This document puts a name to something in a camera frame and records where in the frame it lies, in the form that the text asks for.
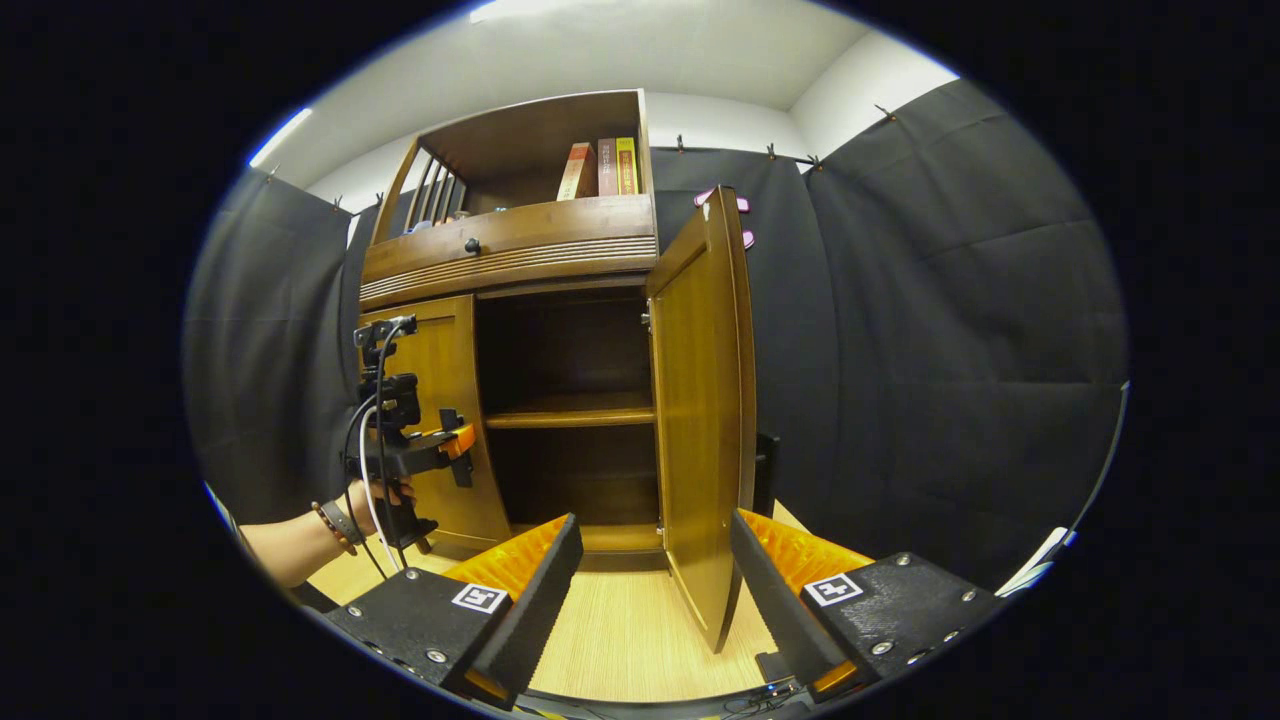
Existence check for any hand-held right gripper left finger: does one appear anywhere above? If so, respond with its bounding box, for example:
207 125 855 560
322 513 584 711

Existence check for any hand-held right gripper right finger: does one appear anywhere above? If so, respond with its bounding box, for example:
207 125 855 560
730 508 1001 706

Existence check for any wooden cabinet door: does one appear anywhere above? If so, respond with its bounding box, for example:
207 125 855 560
645 185 758 654
358 295 513 556

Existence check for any wooden double-door shoe cabinet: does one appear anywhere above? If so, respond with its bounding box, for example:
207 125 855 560
358 88 666 571

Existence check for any wooden cabinet drawer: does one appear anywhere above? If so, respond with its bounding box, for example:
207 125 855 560
360 195 659 306

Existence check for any wooden inner shelf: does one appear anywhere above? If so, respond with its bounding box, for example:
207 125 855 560
483 392 657 431

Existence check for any black wrist band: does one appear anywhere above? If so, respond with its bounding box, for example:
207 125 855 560
322 497 365 547

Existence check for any red beige book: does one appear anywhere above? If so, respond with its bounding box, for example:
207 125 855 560
556 142 599 202

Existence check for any black backdrop cloth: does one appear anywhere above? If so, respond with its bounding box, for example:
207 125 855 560
183 78 1131 591

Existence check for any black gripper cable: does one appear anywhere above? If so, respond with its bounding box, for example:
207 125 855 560
342 320 413 583

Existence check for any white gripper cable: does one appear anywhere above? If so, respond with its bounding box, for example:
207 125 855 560
357 404 403 573

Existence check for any brown bead bracelet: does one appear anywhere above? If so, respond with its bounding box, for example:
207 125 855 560
310 500 358 557

